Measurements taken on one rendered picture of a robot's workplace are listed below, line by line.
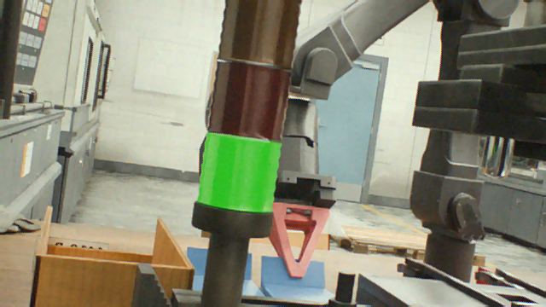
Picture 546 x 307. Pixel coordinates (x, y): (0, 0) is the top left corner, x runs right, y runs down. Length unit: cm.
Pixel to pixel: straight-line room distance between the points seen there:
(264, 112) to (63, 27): 486
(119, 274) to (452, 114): 28
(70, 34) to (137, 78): 621
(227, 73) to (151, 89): 1100
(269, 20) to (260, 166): 7
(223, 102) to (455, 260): 69
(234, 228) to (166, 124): 1102
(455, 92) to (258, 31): 23
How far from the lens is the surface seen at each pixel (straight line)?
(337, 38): 91
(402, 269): 72
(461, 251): 103
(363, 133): 1188
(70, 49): 520
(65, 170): 522
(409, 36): 1214
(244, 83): 37
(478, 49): 64
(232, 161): 37
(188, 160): 1144
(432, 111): 60
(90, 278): 62
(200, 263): 83
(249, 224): 38
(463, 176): 102
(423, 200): 103
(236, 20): 38
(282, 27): 38
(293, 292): 82
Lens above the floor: 110
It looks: 3 degrees down
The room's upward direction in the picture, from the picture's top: 8 degrees clockwise
